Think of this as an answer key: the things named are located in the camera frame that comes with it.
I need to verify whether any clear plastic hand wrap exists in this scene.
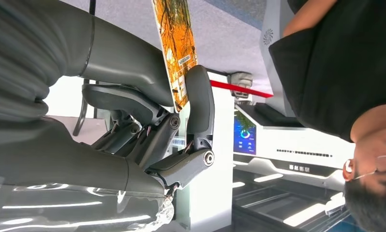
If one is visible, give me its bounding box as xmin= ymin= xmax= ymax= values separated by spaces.
xmin=0 ymin=174 xmax=176 ymax=232

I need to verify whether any person in black shirt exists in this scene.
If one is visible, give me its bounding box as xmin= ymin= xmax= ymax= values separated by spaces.
xmin=268 ymin=0 xmax=386 ymax=232

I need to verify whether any white machine with blue screen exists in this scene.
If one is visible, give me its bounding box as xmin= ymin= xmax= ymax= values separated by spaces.
xmin=233 ymin=104 xmax=357 ymax=193

